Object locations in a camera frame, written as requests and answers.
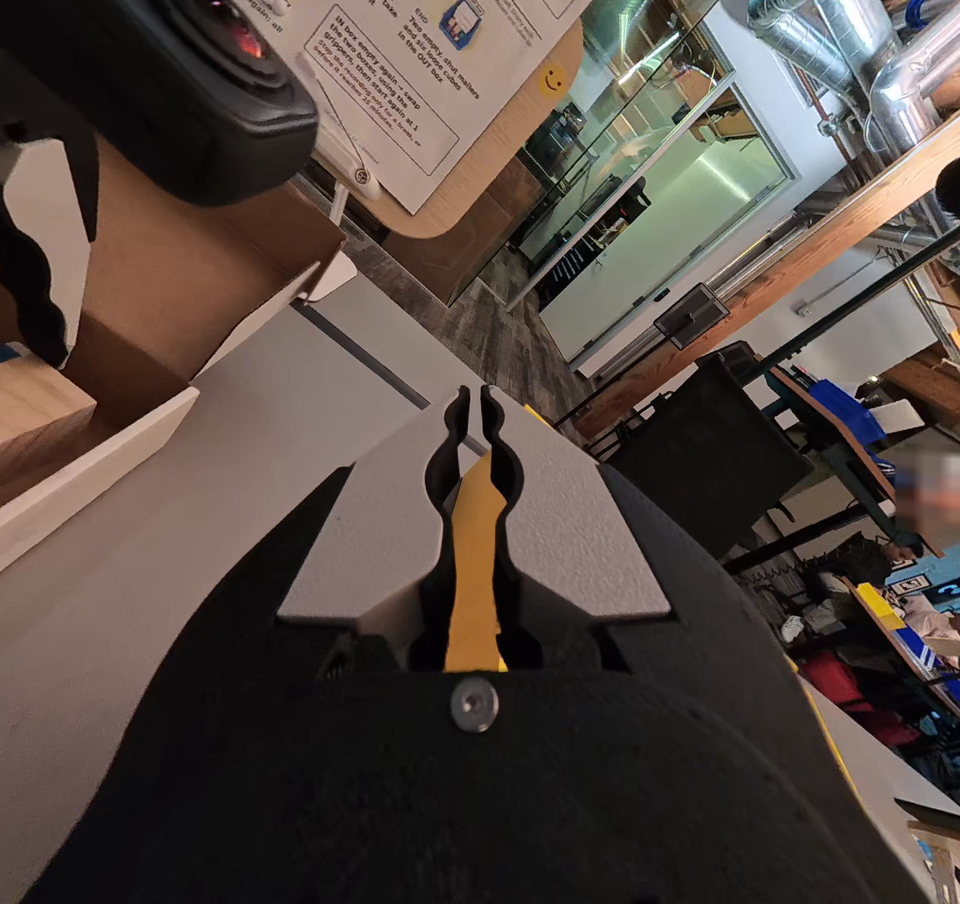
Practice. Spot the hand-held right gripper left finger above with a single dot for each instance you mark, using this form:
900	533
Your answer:
367	544

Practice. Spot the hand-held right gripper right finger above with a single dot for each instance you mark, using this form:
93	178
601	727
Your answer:
577	544

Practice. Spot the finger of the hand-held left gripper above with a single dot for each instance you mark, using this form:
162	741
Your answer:
45	184

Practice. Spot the yellow plastic bin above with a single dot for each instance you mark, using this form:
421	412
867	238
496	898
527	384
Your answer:
472	604

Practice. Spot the white mailer box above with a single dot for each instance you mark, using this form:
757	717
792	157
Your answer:
187	282

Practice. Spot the wooden cube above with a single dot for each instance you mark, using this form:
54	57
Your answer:
37	417

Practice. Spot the wooden board with printed sheet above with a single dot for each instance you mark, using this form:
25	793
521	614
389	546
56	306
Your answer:
450	19

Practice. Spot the wooden beam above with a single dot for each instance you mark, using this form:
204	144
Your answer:
825	244

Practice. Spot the yellow smiley sticker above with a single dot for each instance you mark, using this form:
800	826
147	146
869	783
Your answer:
553	81

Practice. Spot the silver ventilation duct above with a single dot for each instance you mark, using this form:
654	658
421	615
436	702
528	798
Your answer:
825	4

